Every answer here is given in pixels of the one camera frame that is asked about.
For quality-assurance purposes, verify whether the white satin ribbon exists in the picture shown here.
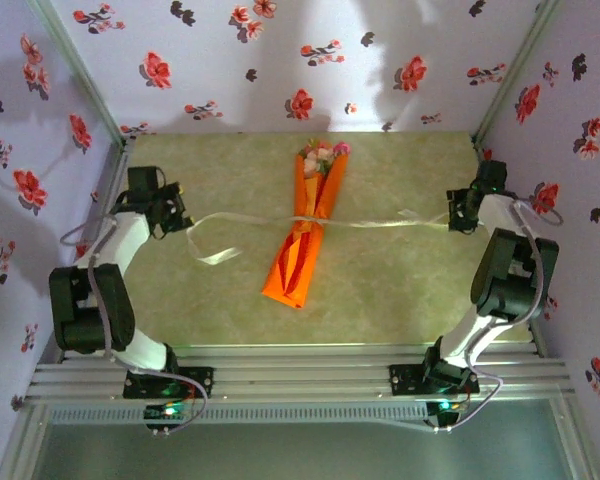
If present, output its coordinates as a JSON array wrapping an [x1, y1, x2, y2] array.
[[185, 208, 454, 266]]

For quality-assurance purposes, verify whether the peach white artificial flower spray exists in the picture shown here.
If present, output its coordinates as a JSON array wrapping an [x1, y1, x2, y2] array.
[[299, 138, 327, 177]]

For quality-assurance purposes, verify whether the orange wrapping paper sheet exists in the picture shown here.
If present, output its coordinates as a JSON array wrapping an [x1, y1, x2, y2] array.
[[260, 149, 354, 311]]

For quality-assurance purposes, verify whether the aluminium corner post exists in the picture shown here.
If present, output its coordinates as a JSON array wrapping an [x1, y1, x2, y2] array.
[[474, 0, 564, 144], [29, 0, 129, 146]]

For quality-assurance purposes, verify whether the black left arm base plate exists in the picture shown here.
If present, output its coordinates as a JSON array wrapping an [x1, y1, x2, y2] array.
[[123, 366, 216, 400]]

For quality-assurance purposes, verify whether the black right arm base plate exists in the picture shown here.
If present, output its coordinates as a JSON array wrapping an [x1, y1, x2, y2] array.
[[388, 363, 481, 396]]

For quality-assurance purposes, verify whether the aluminium frame cross rail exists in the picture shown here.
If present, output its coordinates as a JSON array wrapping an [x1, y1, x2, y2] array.
[[24, 342, 576, 406]]

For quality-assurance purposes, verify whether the grey slotted cable duct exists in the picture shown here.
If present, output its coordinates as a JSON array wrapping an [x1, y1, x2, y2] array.
[[47, 403, 431, 426]]

